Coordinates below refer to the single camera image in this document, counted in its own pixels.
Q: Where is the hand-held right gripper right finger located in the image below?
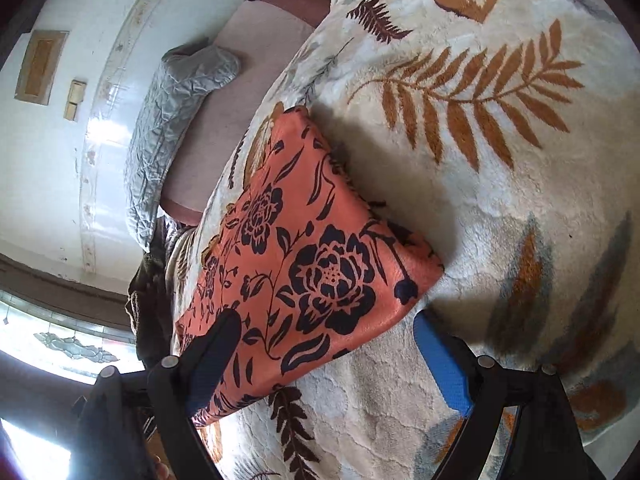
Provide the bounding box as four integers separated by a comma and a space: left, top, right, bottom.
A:
414, 310, 601, 480

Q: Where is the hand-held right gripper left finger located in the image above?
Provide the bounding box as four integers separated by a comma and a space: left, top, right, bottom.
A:
70, 308, 243, 480

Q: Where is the orange floral shirt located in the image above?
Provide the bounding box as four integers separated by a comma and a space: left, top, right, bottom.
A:
174, 106, 446, 428

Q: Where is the dark brown fuzzy cloth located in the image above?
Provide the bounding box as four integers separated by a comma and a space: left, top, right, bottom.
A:
127, 252, 176, 376

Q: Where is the striped grey blanket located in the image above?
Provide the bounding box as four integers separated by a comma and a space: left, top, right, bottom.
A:
160, 217, 201, 281

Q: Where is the stained glass window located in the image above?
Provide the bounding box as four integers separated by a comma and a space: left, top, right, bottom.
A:
0, 255, 146, 480

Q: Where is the cream leaf print blanket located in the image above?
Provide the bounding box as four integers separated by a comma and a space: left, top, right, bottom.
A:
165, 0, 640, 480

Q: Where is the pink padded headboard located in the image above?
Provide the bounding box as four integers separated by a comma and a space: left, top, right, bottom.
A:
159, 0, 331, 228

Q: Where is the grey quilted pillow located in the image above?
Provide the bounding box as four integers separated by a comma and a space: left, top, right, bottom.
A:
124, 42, 242, 253

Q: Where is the beige wall switch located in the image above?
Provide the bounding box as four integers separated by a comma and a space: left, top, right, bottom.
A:
64, 78, 90, 123

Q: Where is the beige framed wall panel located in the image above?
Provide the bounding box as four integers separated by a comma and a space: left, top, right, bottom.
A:
14, 29, 71, 107

